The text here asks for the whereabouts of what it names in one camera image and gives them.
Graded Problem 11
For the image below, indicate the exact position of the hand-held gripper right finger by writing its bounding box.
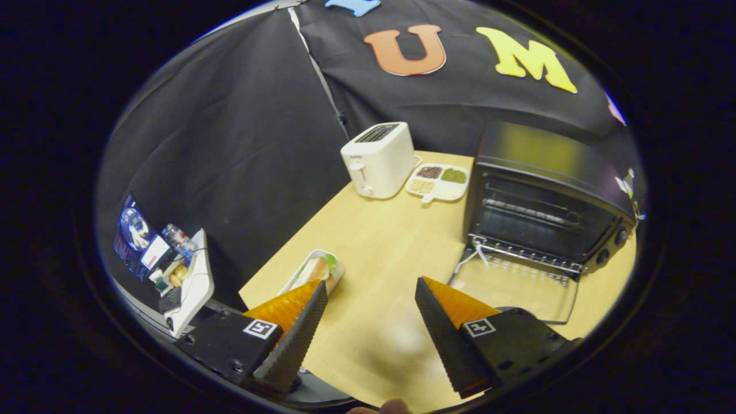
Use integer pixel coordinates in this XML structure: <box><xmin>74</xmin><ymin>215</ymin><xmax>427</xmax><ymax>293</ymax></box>
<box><xmin>415</xmin><ymin>277</ymin><xmax>581</xmax><ymax>399</ymax></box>

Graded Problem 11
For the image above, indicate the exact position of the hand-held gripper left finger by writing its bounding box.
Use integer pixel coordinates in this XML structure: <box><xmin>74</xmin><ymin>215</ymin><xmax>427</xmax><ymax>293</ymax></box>
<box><xmin>175</xmin><ymin>280</ymin><xmax>328</xmax><ymax>394</ymax></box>

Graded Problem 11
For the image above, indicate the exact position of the white bread sandwich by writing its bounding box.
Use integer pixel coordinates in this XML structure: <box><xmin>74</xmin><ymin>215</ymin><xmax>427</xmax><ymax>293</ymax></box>
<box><xmin>295</xmin><ymin>254</ymin><xmax>340</xmax><ymax>291</ymax></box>

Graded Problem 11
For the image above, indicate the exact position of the black toaster oven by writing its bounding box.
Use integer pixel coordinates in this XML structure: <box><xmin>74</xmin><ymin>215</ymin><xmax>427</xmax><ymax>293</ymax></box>
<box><xmin>448</xmin><ymin>121</ymin><xmax>647</xmax><ymax>325</ymax></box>

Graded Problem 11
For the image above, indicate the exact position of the white pop-up toaster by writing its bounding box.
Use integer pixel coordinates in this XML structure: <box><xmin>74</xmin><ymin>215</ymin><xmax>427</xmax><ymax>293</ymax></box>
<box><xmin>340</xmin><ymin>122</ymin><xmax>416</xmax><ymax>200</ymax></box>

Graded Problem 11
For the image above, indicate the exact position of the white rectangular tray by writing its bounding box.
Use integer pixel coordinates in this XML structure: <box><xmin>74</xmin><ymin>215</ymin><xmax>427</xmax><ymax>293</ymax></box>
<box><xmin>278</xmin><ymin>249</ymin><xmax>346</xmax><ymax>297</ymax></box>

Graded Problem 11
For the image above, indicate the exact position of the white side table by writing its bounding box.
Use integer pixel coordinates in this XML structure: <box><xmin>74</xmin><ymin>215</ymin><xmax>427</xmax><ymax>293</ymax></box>
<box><xmin>166</xmin><ymin>229</ymin><xmax>215</xmax><ymax>339</ymax></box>

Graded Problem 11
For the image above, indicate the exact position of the white divided snack plate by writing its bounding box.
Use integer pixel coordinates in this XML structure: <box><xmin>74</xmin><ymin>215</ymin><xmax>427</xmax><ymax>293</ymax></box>
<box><xmin>405</xmin><ymin>163</ymin><xmax>471</xmax><ymax>204</ymax></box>

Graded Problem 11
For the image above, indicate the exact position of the clear plastic bottle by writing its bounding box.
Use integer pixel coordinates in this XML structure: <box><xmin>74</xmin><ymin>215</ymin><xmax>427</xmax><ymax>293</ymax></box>
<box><xmin>163</xmin><ymin>224</ymin><xmax>194</xmax><ymax>255</ymax></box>

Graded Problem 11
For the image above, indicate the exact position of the dark printed screen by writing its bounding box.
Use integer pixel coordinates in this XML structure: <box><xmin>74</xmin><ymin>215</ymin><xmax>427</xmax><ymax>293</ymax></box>
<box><xmin>114</xmin><ymin>195</ymin><xmax>171</xmax><ymax>280</ymax></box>

